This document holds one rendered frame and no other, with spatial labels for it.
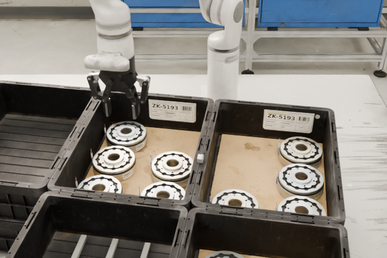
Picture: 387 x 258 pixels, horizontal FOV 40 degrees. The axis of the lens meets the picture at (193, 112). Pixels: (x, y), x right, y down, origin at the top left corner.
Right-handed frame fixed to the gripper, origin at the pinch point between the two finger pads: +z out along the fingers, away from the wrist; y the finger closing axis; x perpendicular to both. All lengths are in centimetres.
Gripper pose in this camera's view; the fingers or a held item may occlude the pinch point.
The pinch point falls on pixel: (121, 110)
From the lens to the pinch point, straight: 119.8
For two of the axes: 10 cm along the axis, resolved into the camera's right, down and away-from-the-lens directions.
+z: 0.0, 8.3, 5.5
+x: -1.8, 5.5, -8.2
